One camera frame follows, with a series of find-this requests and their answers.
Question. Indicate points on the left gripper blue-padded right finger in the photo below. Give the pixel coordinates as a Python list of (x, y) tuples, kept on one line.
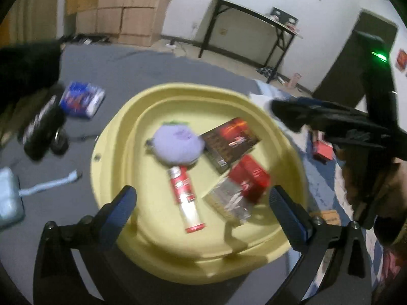
[(347, 279)]

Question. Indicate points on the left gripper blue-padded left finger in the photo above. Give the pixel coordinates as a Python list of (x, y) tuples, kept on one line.
[(57, 279)]

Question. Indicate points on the red silver cigarette carton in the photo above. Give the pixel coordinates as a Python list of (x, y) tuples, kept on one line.
[(235, 196)]

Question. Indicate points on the red clear giant lighter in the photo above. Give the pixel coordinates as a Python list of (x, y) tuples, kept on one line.
[(185, 198)]

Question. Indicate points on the purple plush toy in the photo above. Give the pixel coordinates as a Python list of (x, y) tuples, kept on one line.
[(175, 144)]

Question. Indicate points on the person's right hand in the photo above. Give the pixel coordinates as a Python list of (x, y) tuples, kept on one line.
[(391, 199)]

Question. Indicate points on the small red flat box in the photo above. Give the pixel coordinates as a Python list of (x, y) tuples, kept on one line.
[(321, 150)]

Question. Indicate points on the dark brown door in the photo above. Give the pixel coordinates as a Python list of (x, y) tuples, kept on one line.
[(342, 84)]

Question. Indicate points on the blue white checkered quilt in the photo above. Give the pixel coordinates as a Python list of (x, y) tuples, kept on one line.
[(326, 188)]

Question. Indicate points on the pink bag on floor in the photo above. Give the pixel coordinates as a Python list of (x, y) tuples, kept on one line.
[(294, 80)]

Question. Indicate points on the dark clothes pile floor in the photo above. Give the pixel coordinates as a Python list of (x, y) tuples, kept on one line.
[(268, 72)]

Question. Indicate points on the yellow oval plastic tray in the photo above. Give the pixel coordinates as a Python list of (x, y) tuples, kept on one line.
[(154, 237)]

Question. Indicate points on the blue tissue pack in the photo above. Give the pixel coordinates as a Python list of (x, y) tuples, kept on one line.
[(82, 100)]

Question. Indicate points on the black folding table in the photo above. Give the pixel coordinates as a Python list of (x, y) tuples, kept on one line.
[(239, 32)]

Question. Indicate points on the wooden cabinet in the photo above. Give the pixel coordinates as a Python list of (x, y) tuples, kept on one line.
[(128, 22)]

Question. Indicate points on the light blue charger with cable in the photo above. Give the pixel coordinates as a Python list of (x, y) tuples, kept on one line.
[(12, 209)]

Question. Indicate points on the red wall decoration left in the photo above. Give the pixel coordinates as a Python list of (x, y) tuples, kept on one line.
[(401, 61)]

